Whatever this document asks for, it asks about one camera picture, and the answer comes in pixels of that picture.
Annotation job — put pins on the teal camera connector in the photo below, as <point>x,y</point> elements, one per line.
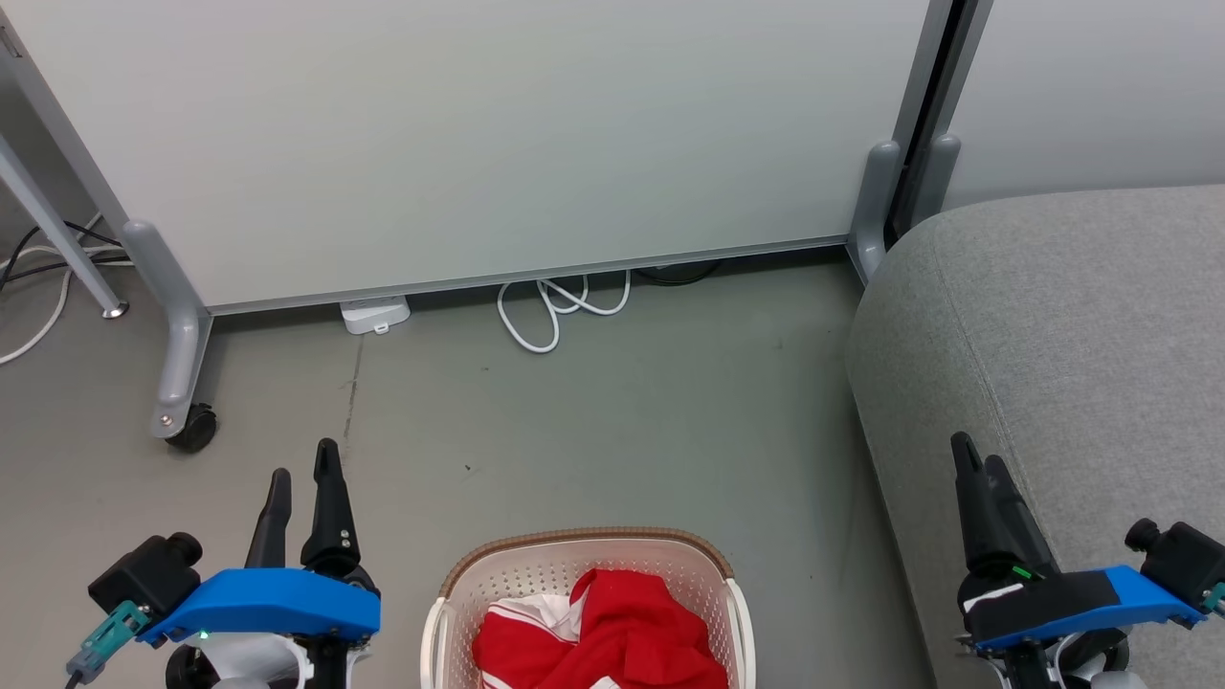
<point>105,641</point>
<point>1217,598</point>

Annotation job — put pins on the large white partition panel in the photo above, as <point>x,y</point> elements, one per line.
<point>478,144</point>

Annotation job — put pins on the teal right camera connector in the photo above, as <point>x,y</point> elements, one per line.
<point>1217,598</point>

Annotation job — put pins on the red garment with letter logo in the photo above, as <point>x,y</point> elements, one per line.
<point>651,632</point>

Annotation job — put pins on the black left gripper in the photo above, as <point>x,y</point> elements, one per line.
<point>335,660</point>

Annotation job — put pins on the grey metal table leg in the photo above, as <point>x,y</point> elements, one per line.
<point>57,230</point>

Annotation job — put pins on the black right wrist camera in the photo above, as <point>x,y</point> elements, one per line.
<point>1187,565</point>

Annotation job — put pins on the beige plastic laundry basket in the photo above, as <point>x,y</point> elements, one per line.
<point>536,565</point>

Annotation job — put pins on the grey fabric sofa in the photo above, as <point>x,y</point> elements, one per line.
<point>1053,335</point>

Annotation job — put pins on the black caster wheel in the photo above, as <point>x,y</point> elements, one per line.
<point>196,428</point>

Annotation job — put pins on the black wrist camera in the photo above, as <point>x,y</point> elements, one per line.
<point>144,574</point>
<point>1187,565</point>

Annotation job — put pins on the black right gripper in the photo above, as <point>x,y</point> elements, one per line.
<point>1014,577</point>

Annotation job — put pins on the teal left camera connector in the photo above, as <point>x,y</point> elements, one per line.
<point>105,641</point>

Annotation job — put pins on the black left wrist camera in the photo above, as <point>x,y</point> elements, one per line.
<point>144,574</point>

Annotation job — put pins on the grey partition leg with caster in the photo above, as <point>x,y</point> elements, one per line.
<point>177,325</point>

